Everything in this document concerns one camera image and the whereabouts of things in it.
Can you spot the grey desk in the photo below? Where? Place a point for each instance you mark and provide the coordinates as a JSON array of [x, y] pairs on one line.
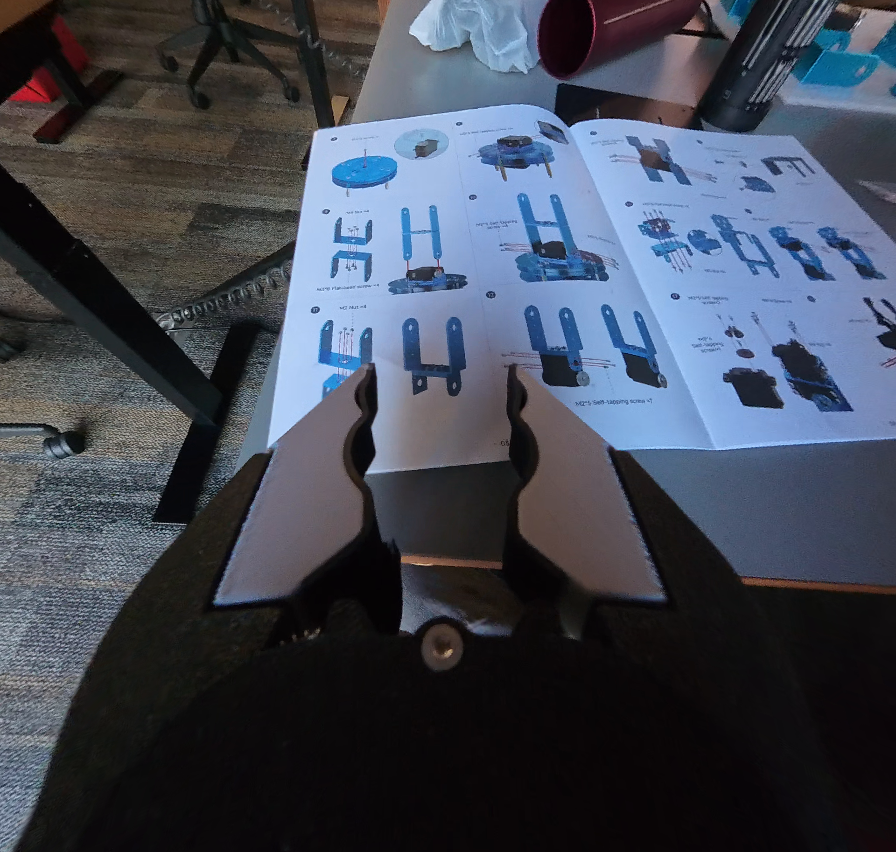
[[490, 516]]

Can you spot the red box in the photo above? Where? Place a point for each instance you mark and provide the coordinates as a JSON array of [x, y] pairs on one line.
[[56, 61]]

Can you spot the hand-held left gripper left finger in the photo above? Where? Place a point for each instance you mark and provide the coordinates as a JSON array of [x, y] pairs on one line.
[[301, 516]]

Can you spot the black office chair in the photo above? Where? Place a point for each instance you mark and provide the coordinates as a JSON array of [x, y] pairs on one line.
[[203, 19]]

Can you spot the grey chair base leg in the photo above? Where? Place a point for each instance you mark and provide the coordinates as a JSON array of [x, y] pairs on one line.
[[63, 440]]

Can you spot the crumpled white tissue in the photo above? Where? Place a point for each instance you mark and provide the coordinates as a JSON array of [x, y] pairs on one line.
[[490, 12]]

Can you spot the black slotted tube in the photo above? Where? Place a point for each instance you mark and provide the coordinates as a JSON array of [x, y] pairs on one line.
[[770, 40]]

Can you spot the black desk leg base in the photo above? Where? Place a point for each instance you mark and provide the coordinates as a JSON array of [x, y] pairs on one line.
[[210, 432]]

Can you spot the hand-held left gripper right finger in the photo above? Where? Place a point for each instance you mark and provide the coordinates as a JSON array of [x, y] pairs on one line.
[[581, 516]]

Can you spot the neighbouring desk with black legs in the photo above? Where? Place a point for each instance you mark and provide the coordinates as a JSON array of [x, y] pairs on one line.
[[105, 292]]

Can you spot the black flat plate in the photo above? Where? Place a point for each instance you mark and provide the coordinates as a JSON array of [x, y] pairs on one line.
[[630, 103]]

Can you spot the open instruction booklet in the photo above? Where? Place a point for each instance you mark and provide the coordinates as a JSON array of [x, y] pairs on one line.
[[630, 250]]

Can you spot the red metal tube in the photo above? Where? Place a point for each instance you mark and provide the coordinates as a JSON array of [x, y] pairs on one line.
[[630, 12]]

